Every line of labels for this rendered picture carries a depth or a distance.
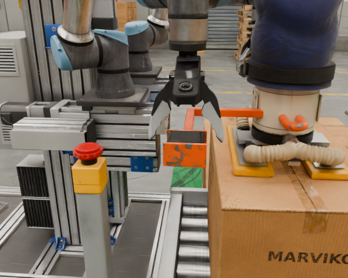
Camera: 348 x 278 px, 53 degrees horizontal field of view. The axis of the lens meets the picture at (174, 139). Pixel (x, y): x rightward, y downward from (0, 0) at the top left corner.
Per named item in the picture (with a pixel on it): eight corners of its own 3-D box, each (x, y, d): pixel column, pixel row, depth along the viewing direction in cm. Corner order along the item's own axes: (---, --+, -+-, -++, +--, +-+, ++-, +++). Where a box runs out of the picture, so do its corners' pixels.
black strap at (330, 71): (347, 85, 84) (349, 69, 82) (248, 84, 86) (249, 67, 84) (319, 68, 105) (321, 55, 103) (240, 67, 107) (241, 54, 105)
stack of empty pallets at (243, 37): (286, 64, 808) (293, 3, 760) (238, 64, 816) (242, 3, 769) (275, 56, 928) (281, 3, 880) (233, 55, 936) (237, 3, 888)
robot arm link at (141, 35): (119, 49, 174) (117, 21, 169) (138, 47, 184) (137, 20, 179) (137, 52, 167) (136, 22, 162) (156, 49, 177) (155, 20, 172)
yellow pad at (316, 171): (352, 181, 87) (356, 162, 85) (310, 179, 87) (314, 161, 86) (314, 133, 118) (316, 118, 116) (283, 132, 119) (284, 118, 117)
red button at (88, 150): (99, 169, 82) (98, 153, 80) (69, 167, 82) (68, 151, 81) (106, 156, 88) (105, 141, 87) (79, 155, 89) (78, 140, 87)
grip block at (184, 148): (206, 167, 70) (206, 144, 68) (163, 166, 70) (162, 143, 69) (206, 151, 78) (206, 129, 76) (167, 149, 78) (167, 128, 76)
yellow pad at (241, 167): (273, 178, 88) (275, 160, 86) (233, 176, 89) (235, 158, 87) (256, 131, 120) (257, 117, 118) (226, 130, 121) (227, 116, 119)
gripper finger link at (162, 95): (164, 122, 73) (190, 89, 70) (164, 125, 71) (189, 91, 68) (146, 109, 72) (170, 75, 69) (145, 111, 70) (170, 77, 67)
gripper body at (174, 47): (205, 97, 76) (207, 39, 72) (205, 108, 68) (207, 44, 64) (170, 96, 77) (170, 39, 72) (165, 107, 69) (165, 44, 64)
